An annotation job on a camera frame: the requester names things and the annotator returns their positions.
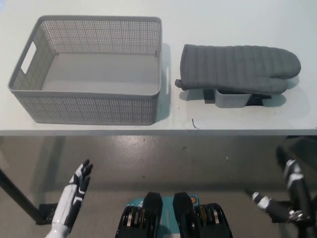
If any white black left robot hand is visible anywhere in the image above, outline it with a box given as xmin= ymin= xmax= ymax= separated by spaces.
xmin=53 ymin=159 xmax=94 ymax=228

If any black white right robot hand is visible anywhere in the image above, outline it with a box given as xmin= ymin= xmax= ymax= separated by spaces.
xmin=252 ymin=145 xmax=313 ymax=221

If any grey quilted oven glove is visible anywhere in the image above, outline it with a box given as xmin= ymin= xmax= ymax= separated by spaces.
xmin=174 ymin=44 xmax=302 ymax=95

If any small grey perforated container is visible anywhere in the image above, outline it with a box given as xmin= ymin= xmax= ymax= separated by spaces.
xmin=214 ymin=88 xmax=251 ymax=109

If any black table foot plate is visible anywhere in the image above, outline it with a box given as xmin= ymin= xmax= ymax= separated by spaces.
xmin=34 ymin=202 xmax=59 ymax=225

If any black table leg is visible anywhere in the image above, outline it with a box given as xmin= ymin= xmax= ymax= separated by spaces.
xmin=0 ymin=168 xmax=42 ymax=221

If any large grey perforated basket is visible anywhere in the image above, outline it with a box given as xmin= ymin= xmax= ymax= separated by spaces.
xmin=7 ymin=16 xmax=171 ymax=125

